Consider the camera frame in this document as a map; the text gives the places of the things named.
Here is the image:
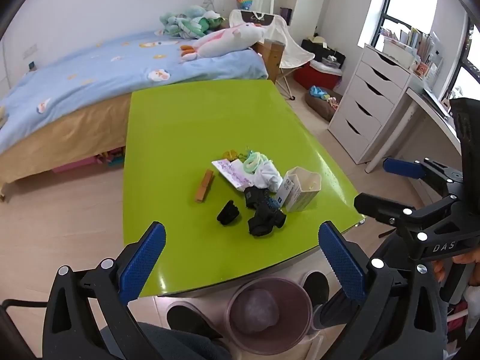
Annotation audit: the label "teal plush toy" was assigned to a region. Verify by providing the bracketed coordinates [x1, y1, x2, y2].
[159, 5, 207, 40]

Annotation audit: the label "white folding chair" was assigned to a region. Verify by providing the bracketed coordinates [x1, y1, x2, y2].
[229, 8, 316, 101]

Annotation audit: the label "white carton box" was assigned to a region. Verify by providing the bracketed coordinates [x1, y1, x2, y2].
[277, 166, 322, 212]

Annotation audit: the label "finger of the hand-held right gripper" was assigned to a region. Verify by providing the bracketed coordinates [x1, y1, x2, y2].
[383, 158, 465, 196]
[353, 193, 456, 233]

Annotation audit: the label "white drawer unit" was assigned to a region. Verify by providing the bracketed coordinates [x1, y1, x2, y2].
[328, 43, 421, 165]

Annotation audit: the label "green table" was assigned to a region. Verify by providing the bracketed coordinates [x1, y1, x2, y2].
[123, 79, 366, 297]

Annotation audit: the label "row of books and folders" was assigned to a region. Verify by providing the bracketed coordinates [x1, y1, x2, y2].
[379, 26, 445, 87]

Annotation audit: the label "black bag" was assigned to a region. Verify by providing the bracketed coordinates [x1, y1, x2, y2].
[301, 38, 346, 69]

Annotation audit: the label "colourful toy blocks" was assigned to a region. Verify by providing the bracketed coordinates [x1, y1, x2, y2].
[95, 148, 125, 167]

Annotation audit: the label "white desk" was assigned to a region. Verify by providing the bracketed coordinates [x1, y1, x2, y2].
[365, 82, 462, 173]

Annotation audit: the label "green hair scrunchie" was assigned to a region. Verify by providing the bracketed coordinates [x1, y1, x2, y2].
[242, 152, 269, 175]

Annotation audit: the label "wooden nightstand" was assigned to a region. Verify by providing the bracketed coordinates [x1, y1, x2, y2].
[252, 38, 286, 85]

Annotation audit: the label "black hair claw clip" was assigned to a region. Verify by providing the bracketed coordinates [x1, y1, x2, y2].
[216, 199, 241, 227]

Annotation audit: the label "person's black shoe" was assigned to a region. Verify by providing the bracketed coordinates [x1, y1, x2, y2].
[300, 270, 331, 306]
[167, 302, 222, 340]

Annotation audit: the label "white rolled socks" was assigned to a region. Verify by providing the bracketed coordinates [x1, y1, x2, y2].
[249, 157, 284, 192]

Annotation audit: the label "bed with tan skirt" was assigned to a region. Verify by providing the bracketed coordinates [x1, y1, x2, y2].
[0, 92, 132, 196]

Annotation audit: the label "green plush toy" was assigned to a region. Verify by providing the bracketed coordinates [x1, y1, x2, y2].
[199, 11, 229, 32]

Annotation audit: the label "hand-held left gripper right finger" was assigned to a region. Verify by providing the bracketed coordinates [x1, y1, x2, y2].
[318, 221, 447, 360]

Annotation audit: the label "person's left leg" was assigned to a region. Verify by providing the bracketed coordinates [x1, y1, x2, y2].
[101, 322, 233, 360]

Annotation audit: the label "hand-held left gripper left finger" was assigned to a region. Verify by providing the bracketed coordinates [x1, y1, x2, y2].
[42, 221, 167, 360]

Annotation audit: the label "bed with blue blanket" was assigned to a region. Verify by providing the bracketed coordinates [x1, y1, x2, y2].
[0, 30, 269, 154]

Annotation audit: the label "pink translucent trash bin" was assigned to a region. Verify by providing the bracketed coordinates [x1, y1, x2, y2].
[224, 276, 314, 356]

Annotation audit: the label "red cooler box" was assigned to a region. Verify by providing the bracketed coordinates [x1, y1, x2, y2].
[293, 60, 343, 91]

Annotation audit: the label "pink storage box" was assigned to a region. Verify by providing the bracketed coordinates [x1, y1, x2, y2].
[50, 155, 100, 174]

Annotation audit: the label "black sock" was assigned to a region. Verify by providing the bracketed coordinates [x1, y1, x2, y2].
[243, 187, 287, 238]

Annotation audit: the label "black framed window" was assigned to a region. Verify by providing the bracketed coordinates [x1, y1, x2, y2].
[371, 0, 480, 109]

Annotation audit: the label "person's left black shoe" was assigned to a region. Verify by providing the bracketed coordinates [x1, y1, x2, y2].
[167, 302, 222, 340]

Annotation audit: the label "brown pet bed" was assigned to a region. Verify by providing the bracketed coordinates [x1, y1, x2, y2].
[304, 86, 343, 122]

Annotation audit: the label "purple printed paper wrapper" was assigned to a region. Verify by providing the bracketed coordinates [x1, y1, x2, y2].
[211, 158, 252, 190]

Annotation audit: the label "white axolotl plush toy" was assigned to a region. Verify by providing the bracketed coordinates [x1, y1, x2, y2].
[179, 22, 264, 62]

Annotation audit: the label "person's right hand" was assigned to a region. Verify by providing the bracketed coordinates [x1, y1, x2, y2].
[433, 249, 480, 284]

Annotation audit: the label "person's right black shoe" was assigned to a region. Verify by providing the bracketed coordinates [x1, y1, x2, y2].
[300, 270, 331, 306]

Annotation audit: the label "brown wooden block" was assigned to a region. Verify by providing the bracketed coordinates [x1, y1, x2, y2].
[195, 169, 215, 204]

